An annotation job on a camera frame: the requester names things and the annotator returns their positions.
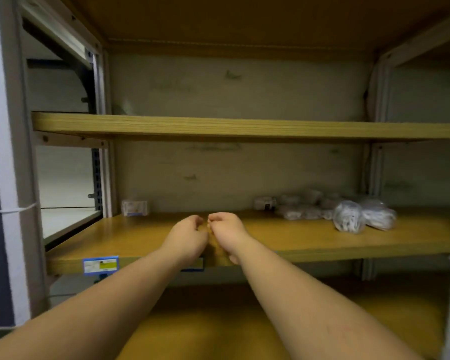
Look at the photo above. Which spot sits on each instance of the person's right hand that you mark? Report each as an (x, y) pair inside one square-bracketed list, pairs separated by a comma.
[(230, 232)]

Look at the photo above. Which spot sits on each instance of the person's left hand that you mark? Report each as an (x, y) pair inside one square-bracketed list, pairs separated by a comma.
[(187, 239)]

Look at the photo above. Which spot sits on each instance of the small jar with black label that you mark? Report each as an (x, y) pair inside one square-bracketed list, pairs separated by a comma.
[(265, 203)]

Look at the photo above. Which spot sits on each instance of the labelled transparent plastic box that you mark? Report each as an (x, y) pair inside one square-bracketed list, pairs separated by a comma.
[(135, 208)]

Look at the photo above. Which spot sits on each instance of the person's right forearm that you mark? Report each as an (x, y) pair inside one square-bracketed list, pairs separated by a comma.
[(303, 314)]

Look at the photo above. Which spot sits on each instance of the person's left forearm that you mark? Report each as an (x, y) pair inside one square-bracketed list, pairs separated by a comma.
[(97, 314)]

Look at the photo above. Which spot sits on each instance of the blue price label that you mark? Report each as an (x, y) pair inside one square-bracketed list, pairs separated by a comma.
[(198, 269), (100, 265)]

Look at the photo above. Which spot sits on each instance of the white metal crossbar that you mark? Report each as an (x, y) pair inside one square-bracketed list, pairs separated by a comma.
[(71, 139), (60, 33), (420, 43)]

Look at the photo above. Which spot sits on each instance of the black metal bracket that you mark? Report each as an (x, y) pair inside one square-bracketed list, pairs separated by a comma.
[(82, 82)]

